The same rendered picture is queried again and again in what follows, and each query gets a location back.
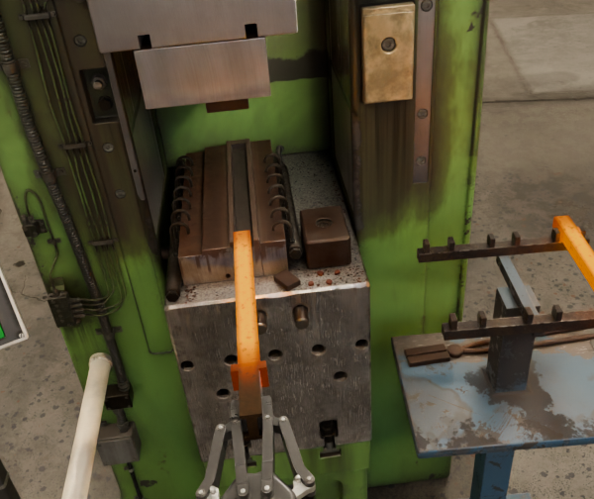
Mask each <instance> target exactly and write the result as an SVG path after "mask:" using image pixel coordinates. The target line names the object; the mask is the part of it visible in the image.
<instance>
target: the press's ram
mask: <svg viewBox="0 0 594 499"><path fill-rule="evenodd" d="M86 1H87V5H88V9H89V13H90V17H91V21H92V25H93V29H94V33H95V37H96V41H97V45H98V49H99V51H100V52H101V53H106V52H115V51H125V50H140V49H141V46H142V43H143V39H144V36H145V35H149V37H150V42H151V47H152V48H162V47H172V46H182V45H191V44H201V43H210V42H219V41H229V40H238V39H246V38H247V37H246V28H245V25H246V24H256V29H257V35H258V36H259V37H267V36H277V35H286V34H295V33H297V32H298V26H297V12H296V0H86Z"/></svg>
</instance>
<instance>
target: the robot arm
mask: <svg viewBox="0 0 594 499"><path fill-rule="evenodd" d="M259 383H260V397H261V412H262V416H260V417H258V418H257V423H258V429H259V430H262V463H261V471H260V472H258V473H248V468H247V459H246V451H245V443H244V434H243V432H248V424H247V419H241V418H240V401H239V399H237V400H232V402H231V416H230V422H229V423H228V424H226V425H224V424H219V425H217V426H216V429H215V433H214V438H213V441H212V446H211V451H210V455H209V460H208V464H207V469H206V473H205V478H204V480H203V481H202V483H201V485H200V486H199V488H198V489H197V491H196V493H195V495H196V499H220V493H219V485H220V480H221V475H222V470H223V465H224V460H225V455H226V450H227V445H228V440H230V439H233V448H234V458H235V471H236V479H235V480H234V481H233V482H232V484H231V485H230V486H229V488H228V489H227V491H226V492H225V493H224V495H223V496H222V497H221V499H301V498H303V497H304V496H306V495H307V496H308V497H313V496H314V495H315V494H316V485H315V477H314V476H313V475H312V473H311V472H310V471H309V470H308V469H307V468H306V467H305V465H304V462H303V460H302V457H301V454H300V451H299V449H298V446H297V443H296V440H295V437H294V435H293V432H292V429H291V426H290V423H289V420H288V418H287V417H286V416H281V417H279V418H277V417H274V416H273V409H272V400H271V397H270V396H269V395H267V396H262V384H261V377H260V372H259ZM275 433H277V434H280V437H281V440H282V442H283V445H284V448H285V451H286V454H287V457H288V460H289V463H290V466H291V469H292V473H293V476H294V479H293V487H294V488H293V489H292V490H291V489H290V488H289V487H288V486H287V485H286V484H285V483H284V482H283V481H282V480H281V479H280V478H279V477H278V476H277V475H276V474H275V450H274V434H275Z"/></svg>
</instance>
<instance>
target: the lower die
mask: <svg viewBox="0 0 594 499"><path fill-rule="evenodd" d="M243 143H246V148H247V171H248V184H249V196H250V207H251V219H252V232H253V247H251V249H252V262H253V276H254V277H257V276H263V275H273V274H277V273H279V272H281V271H283V270H285V269H287V270H288V271H289V268H288V258H287V248H286V240H285V233H284V226H283V224H278V225H277V226H276V227H275V231H272V230H271V228H272V225H273V224H274V223H275V222H277V221H279V220H282V213H281V211H277V212H275V213H274V215H273V218H270V213H271V211H272V210H273V209H275V208H278V207H280V200H279V198H278V199H275V200H273V201H272V205H271V206H269V205H268V202H269V200H270V198H272V197H273V196H276V195H279V193H278V187H274V188H272V189H271V190H270V194H267V189H268V188H269V186H271V185H273V184H277V180H276V176H272V177H271V178H270V179H269V183H266V178H267V176H268V175H269V174H271V173H275V167H274V166H271V167H270V168H269V169H268V170H267V172H264V170H265V168H266V166H267V165H268V164H270V163H274V160H273V156H270V157H268V158H267V160H266V163H264V162H263V159H264V157H265V156H266V155H267V154H269V153H272V147H271V141H270V140H265V141H256V142H250V141H249V139H245V140H236V141H227V145H226V146H217V147H208V148H205V151H200V152H192V153H187V154H186V155H187V156H189V157H191V158H192V159H193V162H194V165H193V166H191V162H190V160H189V159H187V158H186V159H185V165H188V166H189V167H191V169H192V170H193V176H190V171H189V170H188V169H187V168H185V172H184V175H186V176H188V177H190V178H191V180H192V183H193V186H192V187H191V188H190V184H189V181H188V180H187V179H185V178H184V184H183V186H186V187H188V188H189V189H190V190H191V192H192V196H191V197H189V193H188V191H187V190H185V189H183V197H184V198H187V199H188V200H189V201H190V203H191V207H192V208H191V209H190V210H189V209H188V204H187V203H186V202H185V201H182V209H183V210H186V211H187V212H188V213H189V214H190V217H191V220H189V221H188V220H187V216H186V214H184V213H181V222H183V223H185V224H187V225H188V227H189V229H190V234H189V235H187V232H186V228H185V227H184V226H181V225H180V235H179V247H178V261H179V266H180V271H181V275H182V280H183V284H184V285H190V284H198V283H207V282H215V281H224V280H232V279H235V258H234V231H235V227H234V203H233V178H232V154H231V145H234V144H243ZM228 273H229V274H231V277H230V278H227V277H226V276H225V275H226V274H228Z"/></svg>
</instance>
